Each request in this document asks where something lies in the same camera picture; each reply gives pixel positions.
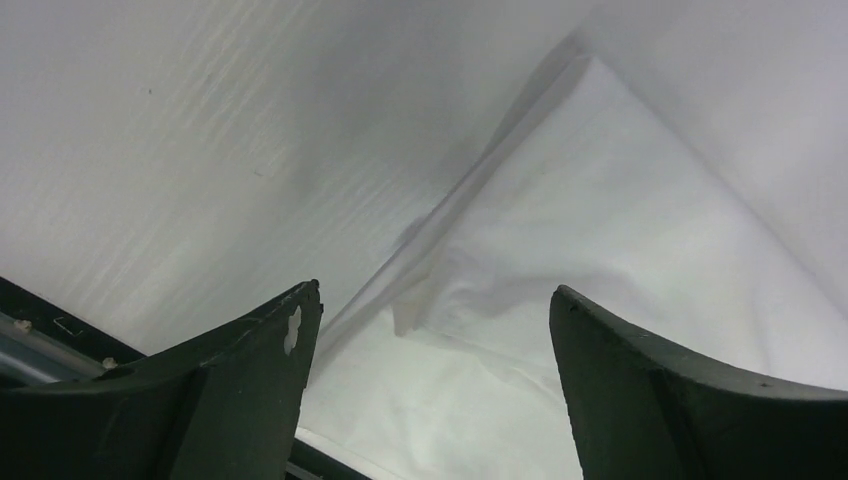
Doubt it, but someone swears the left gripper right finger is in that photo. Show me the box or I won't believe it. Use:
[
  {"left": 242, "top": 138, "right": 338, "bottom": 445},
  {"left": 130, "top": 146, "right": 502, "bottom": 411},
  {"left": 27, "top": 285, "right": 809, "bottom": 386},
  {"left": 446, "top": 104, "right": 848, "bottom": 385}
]
[{"left": 549, "top": 286, "right": 847, "bottom": 479}]

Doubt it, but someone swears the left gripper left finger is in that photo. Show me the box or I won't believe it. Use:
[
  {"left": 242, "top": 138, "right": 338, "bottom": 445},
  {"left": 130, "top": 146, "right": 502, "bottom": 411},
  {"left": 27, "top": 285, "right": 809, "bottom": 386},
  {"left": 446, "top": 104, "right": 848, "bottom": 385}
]
[{"left": 0, "top": 278, "right": 325, "bottom": 480}]

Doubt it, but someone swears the white printed t-shirt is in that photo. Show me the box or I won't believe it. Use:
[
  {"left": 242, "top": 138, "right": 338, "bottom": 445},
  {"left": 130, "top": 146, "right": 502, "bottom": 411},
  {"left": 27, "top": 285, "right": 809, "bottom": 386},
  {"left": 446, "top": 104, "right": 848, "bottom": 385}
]
[{"left": 297, "top": 58, "right": 847, "bottom": 479}]

